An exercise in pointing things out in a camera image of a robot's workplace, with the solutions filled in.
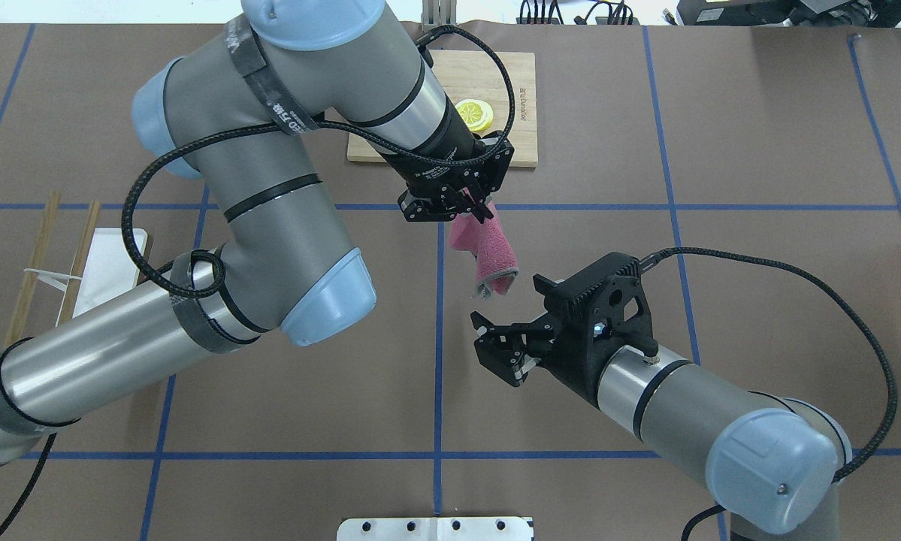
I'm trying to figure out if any yellow lemon slice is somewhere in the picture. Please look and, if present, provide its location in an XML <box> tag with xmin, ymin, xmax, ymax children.
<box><xmin>455</xmin><ymin>98</ymin><xmax>494</xmax><ymax>134</ymax></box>

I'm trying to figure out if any wooden cutting board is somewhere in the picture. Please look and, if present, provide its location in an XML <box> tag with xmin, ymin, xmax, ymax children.
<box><xmin>346</xmin><ymin>51</ymin><xmax>539</xmax><ymax>169</ymax></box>

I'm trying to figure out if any black monitor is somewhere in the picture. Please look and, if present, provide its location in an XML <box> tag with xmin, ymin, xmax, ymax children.
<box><xmin>676</xmin><ymin>1</ymin><xmax>901</xmax><ymax>28</ymax></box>

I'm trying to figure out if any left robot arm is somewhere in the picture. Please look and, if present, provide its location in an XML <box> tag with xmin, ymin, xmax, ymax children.
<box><xmin>0</xmin><ymin>1</ymin><xmax>513</xmax><ymax>466</ymax></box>

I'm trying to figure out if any white pedestal column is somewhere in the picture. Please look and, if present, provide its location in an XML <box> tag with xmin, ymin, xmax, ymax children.
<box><xmin>336</xmin><ymin>516</ymin><xmax>536</xmax><ymax>540</ymax></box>

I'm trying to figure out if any wooden chopstick two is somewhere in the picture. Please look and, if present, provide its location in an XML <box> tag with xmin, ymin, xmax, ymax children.
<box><xmin>56</xmin><ymin>200</ymin><xmax>102</xmax><ymax>326</ymax></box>

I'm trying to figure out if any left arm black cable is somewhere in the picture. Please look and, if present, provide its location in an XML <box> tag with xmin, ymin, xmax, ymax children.
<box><xmin>122</xmin><ymin>25</ymin><xmax>516</xmax><ymax>299</ymax></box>

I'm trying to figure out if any white rectangular tray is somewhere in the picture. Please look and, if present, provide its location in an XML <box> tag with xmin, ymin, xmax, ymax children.
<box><xmin>73</xmin><ymin>228</ymin><xmax>140</xmax><ymax>316</ymax></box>

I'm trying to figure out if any wooden chopstick one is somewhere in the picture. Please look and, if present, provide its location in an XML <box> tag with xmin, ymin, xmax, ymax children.
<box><xmin>4</xmin><ymin>189</ymin><xmax>62</xmax><ymax>346</ymax></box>

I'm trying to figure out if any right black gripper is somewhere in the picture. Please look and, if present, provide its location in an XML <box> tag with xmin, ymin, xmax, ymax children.
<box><xmin>471</xmin><ymin>313</ymin><xmax>625</xmax><ymax>407</ymax></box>

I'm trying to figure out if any aluminium frame post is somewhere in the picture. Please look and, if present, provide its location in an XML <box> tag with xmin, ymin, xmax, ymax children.
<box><xmin>420</xmin><ymin>0</ymin><xmax>459</xmax><ymax>30</ymax></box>

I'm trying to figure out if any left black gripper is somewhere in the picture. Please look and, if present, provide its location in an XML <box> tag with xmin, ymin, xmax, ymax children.
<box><xmin>398</xmin><ymin>138</ymin><xmax>513</xmax><ymax>223</ymax></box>

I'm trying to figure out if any pink fleece cloth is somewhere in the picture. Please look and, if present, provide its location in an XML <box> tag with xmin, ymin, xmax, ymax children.
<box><xmin>448</xmin><ymin>201</ymin><xmax>519</xmax><ymax>299</ymax></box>

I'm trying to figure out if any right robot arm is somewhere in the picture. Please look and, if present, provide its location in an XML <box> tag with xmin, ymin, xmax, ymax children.
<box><xmin>470</xmin><ymin>312</ymin><xmax>851</xmax><ymax>540</ymax></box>

